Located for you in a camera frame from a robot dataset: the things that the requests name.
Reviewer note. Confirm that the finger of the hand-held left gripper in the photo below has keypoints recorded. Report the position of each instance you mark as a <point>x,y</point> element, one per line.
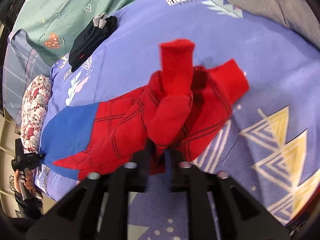
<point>40,157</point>

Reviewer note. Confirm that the person's left forearm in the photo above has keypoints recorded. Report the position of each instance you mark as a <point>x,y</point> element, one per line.
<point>27,206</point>

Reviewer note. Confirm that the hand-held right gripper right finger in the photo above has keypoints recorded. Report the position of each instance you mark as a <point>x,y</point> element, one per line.
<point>171,165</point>

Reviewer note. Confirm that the folded black pants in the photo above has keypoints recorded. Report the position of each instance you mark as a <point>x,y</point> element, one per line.
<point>87,42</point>

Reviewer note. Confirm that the red and blue pants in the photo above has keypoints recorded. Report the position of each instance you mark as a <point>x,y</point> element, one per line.
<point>125,130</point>

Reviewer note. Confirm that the small grey cloth piece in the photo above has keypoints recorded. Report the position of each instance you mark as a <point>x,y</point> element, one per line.
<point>100,21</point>

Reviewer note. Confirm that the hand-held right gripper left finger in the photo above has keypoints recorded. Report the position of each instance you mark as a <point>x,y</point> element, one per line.
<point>140,162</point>

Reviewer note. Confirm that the green heart printed sheet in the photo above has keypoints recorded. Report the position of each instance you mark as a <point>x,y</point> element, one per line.
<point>75,0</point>

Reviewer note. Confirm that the plaid grey purple pillow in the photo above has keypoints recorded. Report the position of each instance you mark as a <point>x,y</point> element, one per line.
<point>17,75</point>

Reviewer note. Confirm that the person's left hand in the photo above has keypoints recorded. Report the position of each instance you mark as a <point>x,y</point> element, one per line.
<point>30,183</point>

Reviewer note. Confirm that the floral bolster pillow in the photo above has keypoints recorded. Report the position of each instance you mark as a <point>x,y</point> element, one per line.
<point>35,105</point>

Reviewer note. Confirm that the grey sweatshirt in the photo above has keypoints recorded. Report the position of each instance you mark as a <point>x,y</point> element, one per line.
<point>262,0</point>

